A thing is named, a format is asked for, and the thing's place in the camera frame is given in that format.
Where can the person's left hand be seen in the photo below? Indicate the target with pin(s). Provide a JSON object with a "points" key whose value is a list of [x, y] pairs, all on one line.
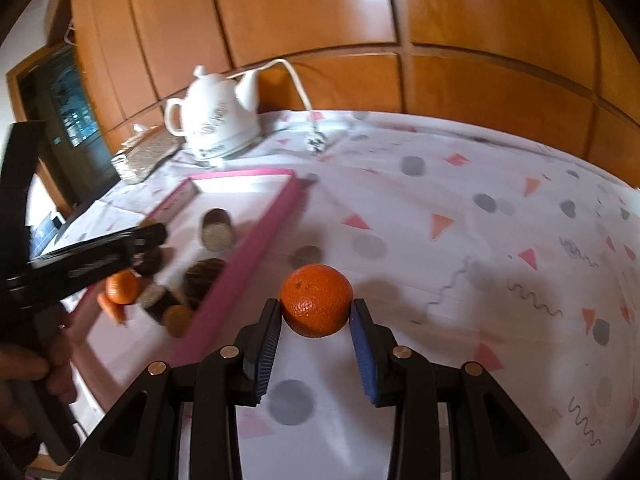
{"points": [[62, 365]]}

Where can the dark brown cut piece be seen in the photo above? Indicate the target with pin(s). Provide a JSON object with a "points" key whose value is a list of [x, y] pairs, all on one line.
{"points": [[157, 302]]}

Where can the white ceramic electric kettle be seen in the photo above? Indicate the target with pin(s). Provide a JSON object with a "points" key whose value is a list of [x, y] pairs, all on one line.
{"points": [[215, 115]]}

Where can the white patterned tablecloth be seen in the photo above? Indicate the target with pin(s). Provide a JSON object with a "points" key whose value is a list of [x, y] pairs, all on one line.
{"points": [[500, 260]]}

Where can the small orange mandarin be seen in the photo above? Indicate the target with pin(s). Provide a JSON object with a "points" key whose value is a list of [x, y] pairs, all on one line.
{"points": [[122, 289]]}

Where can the dark brown smooth fruit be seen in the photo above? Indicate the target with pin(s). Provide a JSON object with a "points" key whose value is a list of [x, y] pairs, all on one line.
{"points": [[150, 262]]}

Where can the small beige round fruit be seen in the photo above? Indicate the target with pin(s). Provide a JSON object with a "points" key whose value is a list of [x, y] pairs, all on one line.
{"points": [[177, 321]]}

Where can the white hanger hook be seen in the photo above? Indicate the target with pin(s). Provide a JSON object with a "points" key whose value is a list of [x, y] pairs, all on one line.
{"points": [[70, 32]]}

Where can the pink rimmed white tray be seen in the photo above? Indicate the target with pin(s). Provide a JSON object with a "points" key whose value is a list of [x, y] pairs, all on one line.
{"points": [[250, 195]]}

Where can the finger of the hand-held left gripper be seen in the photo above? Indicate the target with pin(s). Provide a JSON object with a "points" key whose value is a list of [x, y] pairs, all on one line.
{"points": [[150, 237]]}

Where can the blue printed box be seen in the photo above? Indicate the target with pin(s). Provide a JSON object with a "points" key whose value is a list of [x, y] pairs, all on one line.
{"points": [[45, 232]]}

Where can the orange carrot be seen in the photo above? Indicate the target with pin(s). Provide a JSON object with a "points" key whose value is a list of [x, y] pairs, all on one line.
{"points": [[112, 310]]}

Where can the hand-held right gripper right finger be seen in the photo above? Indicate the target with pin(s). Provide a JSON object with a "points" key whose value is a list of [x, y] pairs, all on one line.
{"points": [[364, 360]]}

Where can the small white ceramic pot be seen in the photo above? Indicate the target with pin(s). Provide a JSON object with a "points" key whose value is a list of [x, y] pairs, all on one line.
{"points": [[140, 129]]}

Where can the dark brown ribbed fruit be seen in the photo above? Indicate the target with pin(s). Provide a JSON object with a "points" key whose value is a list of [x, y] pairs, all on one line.
{"points": [[202, 280]]}

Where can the wooden framed glazed door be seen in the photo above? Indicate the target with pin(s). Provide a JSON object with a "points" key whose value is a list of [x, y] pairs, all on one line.
{"points": [[70, 110]]}

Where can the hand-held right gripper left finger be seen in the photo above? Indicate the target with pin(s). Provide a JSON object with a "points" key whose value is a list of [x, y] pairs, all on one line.
{"points": [[267, 360]]}

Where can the wooden panelled wardrobe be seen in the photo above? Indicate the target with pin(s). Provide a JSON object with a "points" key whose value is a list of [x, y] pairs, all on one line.
{"points": [[450, 10]]}

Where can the large orange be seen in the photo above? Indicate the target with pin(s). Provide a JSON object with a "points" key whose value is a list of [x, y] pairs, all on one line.
{"points": [[316, 300]]}

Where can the brown kiwi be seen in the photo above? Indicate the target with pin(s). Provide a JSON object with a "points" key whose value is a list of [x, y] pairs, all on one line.
{"points": [[217, 235]]}

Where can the white kettle base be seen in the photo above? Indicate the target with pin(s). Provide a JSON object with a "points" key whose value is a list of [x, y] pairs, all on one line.
{"points": [[210, 155]]}

